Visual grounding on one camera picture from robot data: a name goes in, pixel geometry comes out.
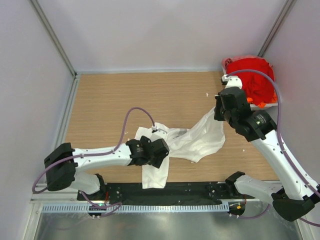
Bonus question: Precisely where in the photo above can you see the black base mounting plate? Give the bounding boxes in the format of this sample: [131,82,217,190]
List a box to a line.
[87,181,243,206]

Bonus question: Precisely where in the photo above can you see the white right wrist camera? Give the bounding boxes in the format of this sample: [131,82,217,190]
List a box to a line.
[220,74,243,89]

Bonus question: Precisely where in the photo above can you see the orange garment in basket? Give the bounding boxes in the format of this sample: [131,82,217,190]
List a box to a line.
[246,92,278,109]

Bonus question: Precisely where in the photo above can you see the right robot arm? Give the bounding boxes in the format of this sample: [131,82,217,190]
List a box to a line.
[214,87,320,222]

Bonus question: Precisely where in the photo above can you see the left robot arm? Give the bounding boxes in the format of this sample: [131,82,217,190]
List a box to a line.
[44,135,170,200]

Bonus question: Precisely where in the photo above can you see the red t-shirt in basket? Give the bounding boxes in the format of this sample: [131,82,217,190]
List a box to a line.
[226,57,276,104]

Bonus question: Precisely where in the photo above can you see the white t-shirt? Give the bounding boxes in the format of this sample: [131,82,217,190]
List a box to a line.
[134,108,226,189]

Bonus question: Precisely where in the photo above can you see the slotted cable duct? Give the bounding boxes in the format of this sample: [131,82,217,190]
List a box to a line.
[41,202,229,214]

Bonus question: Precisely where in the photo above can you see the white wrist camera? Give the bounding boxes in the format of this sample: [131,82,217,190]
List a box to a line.
[220,74,243,89]
[150,126,168,141]

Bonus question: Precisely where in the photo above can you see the aluminium frame rail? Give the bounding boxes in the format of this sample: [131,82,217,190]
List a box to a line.
[29,181,305,204]

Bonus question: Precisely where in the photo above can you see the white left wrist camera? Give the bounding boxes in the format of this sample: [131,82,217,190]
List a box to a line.
[150,126,168,141]

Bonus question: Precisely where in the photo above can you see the grey perforated plastic basket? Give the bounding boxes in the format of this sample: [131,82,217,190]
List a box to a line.
[221,56,283,110]

